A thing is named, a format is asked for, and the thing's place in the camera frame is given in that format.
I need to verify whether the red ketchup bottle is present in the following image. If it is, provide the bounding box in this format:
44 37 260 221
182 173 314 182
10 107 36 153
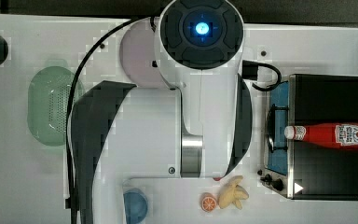
284 123 358 149

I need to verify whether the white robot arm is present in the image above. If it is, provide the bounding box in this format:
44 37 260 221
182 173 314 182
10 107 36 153
66 0 253 224

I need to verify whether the pink round plate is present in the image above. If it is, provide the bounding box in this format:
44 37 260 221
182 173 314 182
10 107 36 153
119 19 166 89

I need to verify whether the orange slice toy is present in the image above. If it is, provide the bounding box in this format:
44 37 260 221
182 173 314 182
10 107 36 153
200 193 217 213

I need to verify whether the blue cup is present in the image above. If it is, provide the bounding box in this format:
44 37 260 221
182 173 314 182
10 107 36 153
123 188 148 224

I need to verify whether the green perforated colander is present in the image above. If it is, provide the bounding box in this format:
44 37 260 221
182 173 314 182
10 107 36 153
27 59 75 147

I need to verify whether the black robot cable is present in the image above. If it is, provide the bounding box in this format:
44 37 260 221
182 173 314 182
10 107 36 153
64 17 144 224

